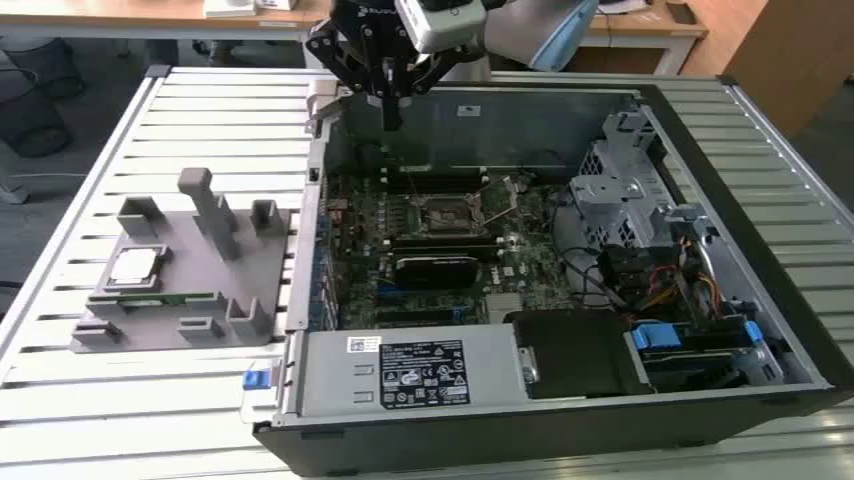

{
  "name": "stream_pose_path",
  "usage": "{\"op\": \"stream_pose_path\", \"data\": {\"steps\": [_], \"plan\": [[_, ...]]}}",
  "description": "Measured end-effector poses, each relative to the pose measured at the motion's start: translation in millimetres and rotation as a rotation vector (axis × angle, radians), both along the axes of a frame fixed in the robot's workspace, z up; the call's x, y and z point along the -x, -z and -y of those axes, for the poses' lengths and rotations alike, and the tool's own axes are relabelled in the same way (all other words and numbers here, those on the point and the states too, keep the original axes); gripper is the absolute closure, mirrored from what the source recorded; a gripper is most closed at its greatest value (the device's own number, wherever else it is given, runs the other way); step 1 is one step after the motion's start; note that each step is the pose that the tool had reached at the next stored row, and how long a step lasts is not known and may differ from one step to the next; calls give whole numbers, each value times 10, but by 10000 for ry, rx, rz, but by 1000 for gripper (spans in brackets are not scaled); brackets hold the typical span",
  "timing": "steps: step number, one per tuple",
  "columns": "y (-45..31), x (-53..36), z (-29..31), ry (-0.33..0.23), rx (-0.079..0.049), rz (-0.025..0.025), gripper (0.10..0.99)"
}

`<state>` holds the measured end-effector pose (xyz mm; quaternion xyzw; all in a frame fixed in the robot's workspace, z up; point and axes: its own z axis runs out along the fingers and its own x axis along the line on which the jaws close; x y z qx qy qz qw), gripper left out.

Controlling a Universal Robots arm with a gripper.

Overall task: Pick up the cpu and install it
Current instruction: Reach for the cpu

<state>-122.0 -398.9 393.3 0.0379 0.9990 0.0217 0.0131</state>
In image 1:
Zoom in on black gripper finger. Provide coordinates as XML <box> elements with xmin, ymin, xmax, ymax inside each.
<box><xmin>304</xmin><ymin>19</ymin><xmax>395</xmax><ymax>131</ymax></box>
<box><xmin>394</xmin><ymin>47</ymin><xmax>483</xmax><ymax>130</ymax></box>

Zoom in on silver CPU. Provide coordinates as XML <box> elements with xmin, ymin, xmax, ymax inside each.
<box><xmin>109</xmin><ymin>248</ymin><xmax>161</xmax><ymax>284</ymax></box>

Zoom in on CPU socket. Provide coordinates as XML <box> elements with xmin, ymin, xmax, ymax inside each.
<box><xmin>414</xmin><ymin>195</ymin><xmax>483</xmax><ymax>235</ymax></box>

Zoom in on white box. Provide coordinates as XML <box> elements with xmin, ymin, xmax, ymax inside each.
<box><xmin>203</xmin><ymin>0</ymin><xmax>259</xmax><ymax>19</ymax></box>

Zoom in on black RAM slot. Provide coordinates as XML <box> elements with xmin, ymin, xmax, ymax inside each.
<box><xmin>391</xmin><ymin>234</ymin><xmax>499</xmax><ymax>248</ymax></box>
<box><xmin>383</xmin><ymin>166</ymin><xmax>486</xmax><ymax>179</ymax></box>
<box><xmin>392</xmin><ymin>246</ymin><xmax>502</xmax><ymax>260</ymax></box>
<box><xmin>383</xmin><ymin>178</ymin><xmax>490</xmax><ymax>193</ymax></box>

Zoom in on wooden desk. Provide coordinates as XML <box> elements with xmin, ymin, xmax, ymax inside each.
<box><xmin>0</xmin><ymin>0</ymin><xmax>708</xmax><ymax>76</ymax></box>

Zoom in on metal drive cage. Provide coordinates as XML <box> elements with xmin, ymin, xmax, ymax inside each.
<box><xmin>570</xmin><ymin>112</ymin><xmax>676</xmax><ymax>251</ymax></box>

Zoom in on green motherboard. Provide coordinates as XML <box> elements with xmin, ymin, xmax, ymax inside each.
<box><xmin>317</xmin><ymin>167</ymin><xmax>582</xmax><ymax>331</ymax></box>

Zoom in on black graphics card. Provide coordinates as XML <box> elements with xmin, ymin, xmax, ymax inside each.
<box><xmin>392</xmin><ymin>255</ymin><xmax>479</xmax><ymax>290</ymax></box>

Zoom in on black mesh bin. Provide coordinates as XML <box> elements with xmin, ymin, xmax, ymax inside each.
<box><xmin>0</xmin><ymin>67</ymin><xmax>72</xmax><ymax>159</ymax></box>
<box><xmin>0</xmin><ymin>37</ymin><xmax>88</xmax><ymax>101</ymax></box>

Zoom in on grey parts rack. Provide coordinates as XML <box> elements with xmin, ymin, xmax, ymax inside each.
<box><xmin>69</xmin><ymin>168</ymin><xmax>299</xmax><ymax>355</ymax></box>

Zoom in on silver chipset heatsink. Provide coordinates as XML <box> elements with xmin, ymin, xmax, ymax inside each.
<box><xmin>484</xmin><ymin>293</ymin><xmax>523</xmax><ymax>324</ymax></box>

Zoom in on black expansion slot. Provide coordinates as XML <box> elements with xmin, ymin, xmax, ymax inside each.
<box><xmin>372</xmin><ymin>308</ymin><xmax>462</xmax><ymax>325</ymax></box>

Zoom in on green RAM stick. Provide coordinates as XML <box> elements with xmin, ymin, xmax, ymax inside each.
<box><xmin>89</xmin><ymin>292</ymin><xmax>221</xmax><ymax>307</ymax></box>

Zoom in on wooden cabinet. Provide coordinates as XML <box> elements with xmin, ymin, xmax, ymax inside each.
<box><xmin>679</xmin><ymin>0</ymin><xmax>854</xmax><ymax>139</ymax></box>

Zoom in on black plastic shroud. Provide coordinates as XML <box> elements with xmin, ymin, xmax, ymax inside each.
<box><xmin>510</xmin><ymin>308</ymin><xmax>654</xmax><ymax>401</ymax></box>

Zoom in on blue disk carrier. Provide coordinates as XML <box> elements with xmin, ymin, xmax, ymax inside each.
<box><xmin>628</xmin><ymin>319</ymin><xmax>763</xmax><ymax>357</ymax></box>

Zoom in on grey power supply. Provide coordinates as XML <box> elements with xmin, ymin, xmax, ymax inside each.
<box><xmin>292</xmin><ymin>324</ymin><xmax>530</xmax><ymax>419</ymax></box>

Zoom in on blue case latch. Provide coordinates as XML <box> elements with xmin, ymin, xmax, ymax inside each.
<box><xmin>243</xmin><ymin>366</ymin><xmax>276</xmax><ymax>392</ymax></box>

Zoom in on black PC case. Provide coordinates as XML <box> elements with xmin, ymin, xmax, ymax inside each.
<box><xmin>251</xmin><ymin>78</ymin><xmax>854</xmax><ymax>479</ymax></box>

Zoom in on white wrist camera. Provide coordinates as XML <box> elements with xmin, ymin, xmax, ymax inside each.
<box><xmin>392</xmin><ymin>0</ymin><xmax>488</xmax><ymax>54</ymax></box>

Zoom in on yellow red power wires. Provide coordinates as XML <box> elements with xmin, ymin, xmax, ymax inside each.
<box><xmin>643</xmin><ymin>234</ymin><xmax>728</xmax><ymax>321</ymax></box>

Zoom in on silver latch handle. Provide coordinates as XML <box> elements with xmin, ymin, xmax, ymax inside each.
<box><xmin>519</xmin><ymin>346</ymin><xmax>540</xmax><ymax>385</ymax></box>

